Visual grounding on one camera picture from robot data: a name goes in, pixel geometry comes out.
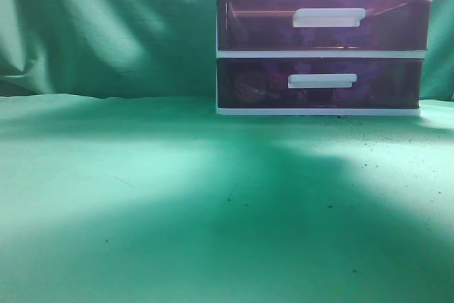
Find dark translucent middle drawer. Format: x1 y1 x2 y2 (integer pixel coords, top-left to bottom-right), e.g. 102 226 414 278
217 0 431 51

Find dark translucent drawer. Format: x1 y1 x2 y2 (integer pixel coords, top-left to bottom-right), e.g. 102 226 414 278
217 58 423 109
217 0 431 51

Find dark translucent bottom drawer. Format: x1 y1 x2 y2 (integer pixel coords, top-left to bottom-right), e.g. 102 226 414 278
217 58 423 109

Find green cloth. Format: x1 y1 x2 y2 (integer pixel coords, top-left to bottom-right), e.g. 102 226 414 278
1 0 453 302

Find white drawer cabinet frame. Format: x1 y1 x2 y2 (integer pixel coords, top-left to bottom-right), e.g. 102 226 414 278
216 0 432 116

